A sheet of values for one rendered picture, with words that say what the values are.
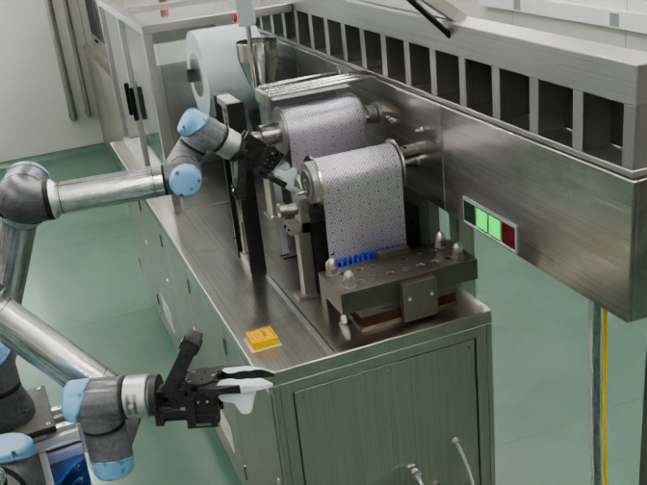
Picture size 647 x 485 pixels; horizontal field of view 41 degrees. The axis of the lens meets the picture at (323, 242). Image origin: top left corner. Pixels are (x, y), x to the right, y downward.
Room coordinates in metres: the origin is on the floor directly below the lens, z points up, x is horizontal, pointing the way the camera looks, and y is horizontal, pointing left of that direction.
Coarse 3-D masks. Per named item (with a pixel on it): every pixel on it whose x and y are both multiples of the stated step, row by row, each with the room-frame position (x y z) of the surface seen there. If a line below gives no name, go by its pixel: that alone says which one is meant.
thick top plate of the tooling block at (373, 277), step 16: (448, 240) 2.24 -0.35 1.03; (400, 256) 2.17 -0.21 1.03; (416, 256) 2.15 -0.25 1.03; (432, 256) 2.14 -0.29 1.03; (448, 256) 2.13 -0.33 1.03; (320, 272) 2.12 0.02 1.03; (352, 272) 2.09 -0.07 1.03; (368, 272) 2.08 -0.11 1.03; (384, 272) 2.07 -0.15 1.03; (400, 272) 2.06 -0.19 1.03; (416, 272) 2.05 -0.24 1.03; (432, 272) 2.06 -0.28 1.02; (448, 272) 2.07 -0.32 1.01; (464, 272) 2.09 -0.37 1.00; (320, 288) 2.12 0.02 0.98; (336, 288) 2.01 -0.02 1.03; (368, 288) 1.99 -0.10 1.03; (384, 288) 2.01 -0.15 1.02; (336, 304) 2.00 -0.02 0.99; (352, 304) 1.98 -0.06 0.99; (368, 304) 1.99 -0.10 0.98
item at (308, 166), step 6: (306, 162) 2.25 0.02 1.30; (300, 168) 2.26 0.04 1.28; (306, 168) 2.21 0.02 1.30; (312, 168) 2.20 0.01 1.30; (300, 174) 2.27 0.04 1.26; (312, 174) 2.18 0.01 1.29; (300, 180) 2.27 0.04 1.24; (312, 180) 2.18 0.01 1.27; (318, 180) 2.18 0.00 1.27; (312, 186) 2.18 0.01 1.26; (318, 186) 2.17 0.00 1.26; (312, 192) 2.19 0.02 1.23; (318, 192) 2.17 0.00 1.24; (312, 198) 2.19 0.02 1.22; (318, 198) 2.18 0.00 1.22
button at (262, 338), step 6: (258, 330) 2.02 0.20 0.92; (264, 330) 2.02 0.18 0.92; (270, 330) 2.02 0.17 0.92; (246, 336) 2.01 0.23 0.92; (252, 336) 1.99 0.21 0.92; (258, 336) 1.99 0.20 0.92; (264, 336) 1.99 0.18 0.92; (270, 336) 1.98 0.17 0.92; (276, 336) 1.98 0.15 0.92; (252, 342) 1.96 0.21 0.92; (258, 342) 1.96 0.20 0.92; (264, 342) 1.97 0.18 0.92; (270, 342) 1.97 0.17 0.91; (276, 342) 1.98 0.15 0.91; (252, 348) 1.96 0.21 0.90; (258, 348) 1.96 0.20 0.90
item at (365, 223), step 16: (384, 192) 2.23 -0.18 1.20; (400, 192) 2.25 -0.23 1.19; (336, 208) 2.18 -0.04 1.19; (352, 208) 2.20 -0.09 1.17; (368, 208) 2.21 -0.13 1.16; (384, 208) 2.23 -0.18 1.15; (400, 208) 2.24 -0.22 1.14; (336, 224) 2.18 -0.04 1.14; (352, 224) 2.20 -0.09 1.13; (368, 224) 2.21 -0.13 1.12; (384, 224) 2.23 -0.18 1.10; (400, 224) 2.24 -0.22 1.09; (336, 240) 2.18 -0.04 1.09; (352, 240) 2.20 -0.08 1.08; (368, 240) 2.21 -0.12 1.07; (384, 240) 2.23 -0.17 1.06; (400, 240) 2.24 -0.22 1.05; (336, 256) 2.18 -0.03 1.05
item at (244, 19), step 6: (240, 0) 2.73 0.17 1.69; (246, 0) 2.72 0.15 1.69; (252, 0) 2.77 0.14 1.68; (240, 6) 2.73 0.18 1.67; (246, 6) 2.72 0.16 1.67; (252, 6) 2.75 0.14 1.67; (240, 12) 2.73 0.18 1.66; (246, 12) 2.72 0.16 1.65; (252, 12) 2.73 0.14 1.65; (234, 18) 2.75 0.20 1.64; (240, 18) 2.73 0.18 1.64; (246, 18) 2.72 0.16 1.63; (252, 18) 2.72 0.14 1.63; (240, 24) 2.73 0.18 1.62; (246, 24) 2.72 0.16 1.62; (252, 24) 2.72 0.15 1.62
